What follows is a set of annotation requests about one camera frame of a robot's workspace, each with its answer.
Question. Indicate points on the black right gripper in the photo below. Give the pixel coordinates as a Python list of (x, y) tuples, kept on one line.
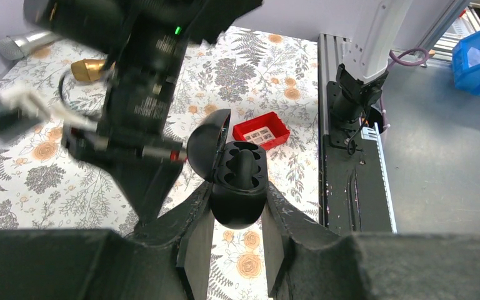
[(147, 62)]

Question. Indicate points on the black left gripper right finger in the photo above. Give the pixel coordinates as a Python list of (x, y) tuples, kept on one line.
[(305, 260)]

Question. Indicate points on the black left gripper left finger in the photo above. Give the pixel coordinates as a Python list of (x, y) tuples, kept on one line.
[(168, 258)]

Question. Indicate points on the black earbud charging case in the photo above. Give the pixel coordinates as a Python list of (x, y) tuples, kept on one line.
[(236, 170)]

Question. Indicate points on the gold microphone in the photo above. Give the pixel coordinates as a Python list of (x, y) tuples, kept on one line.
[(90, 70)]

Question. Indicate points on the red parts bin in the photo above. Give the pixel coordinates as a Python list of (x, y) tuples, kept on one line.
[(267, 131)]

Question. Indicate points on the floral table mat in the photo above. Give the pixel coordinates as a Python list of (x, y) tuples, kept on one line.
[(237, 269)]

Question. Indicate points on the silver microphone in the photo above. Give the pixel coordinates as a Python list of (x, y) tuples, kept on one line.
[(20, 46)]

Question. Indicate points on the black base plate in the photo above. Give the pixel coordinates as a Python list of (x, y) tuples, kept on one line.
[(352, 195)]

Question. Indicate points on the white slotted cable duct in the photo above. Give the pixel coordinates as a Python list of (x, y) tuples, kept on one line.
[(373, 134)]

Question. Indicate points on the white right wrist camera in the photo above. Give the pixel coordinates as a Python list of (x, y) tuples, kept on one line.
[(22, 108)]

